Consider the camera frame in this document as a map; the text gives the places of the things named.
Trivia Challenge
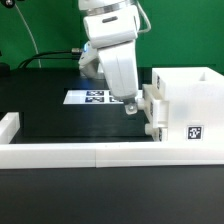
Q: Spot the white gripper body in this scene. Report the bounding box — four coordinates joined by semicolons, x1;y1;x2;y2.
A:
82;3;140;100

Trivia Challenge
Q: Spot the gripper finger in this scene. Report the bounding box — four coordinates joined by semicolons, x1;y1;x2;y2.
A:
124;98;138;115

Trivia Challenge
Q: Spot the white drawer box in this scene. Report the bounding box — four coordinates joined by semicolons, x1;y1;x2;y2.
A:
137;84;169;128
145;123;167;142

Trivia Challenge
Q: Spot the white front drawer box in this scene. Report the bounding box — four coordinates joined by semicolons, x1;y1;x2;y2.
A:
145;123;167;142

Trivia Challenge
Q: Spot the white drawer cabinet frame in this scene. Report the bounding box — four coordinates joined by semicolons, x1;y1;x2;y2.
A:
152;67;224;142

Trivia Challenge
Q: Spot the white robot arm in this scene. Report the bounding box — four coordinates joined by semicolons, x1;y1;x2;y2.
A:
78;0;140;115

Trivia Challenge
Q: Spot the fiducial marker sheet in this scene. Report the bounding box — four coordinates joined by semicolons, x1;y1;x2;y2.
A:
64;90;122;105

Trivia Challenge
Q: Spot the white U-shaped boundary fence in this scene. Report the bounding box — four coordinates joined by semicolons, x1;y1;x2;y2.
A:
0;112;224;169

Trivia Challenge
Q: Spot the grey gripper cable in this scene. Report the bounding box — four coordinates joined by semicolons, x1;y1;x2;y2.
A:
135;0;152;36

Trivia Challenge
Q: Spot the black cable with connector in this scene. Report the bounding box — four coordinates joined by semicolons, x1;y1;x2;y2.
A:
17;48;86;69

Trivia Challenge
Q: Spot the thin white cable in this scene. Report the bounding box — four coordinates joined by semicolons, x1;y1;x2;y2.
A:
13;3;43;69

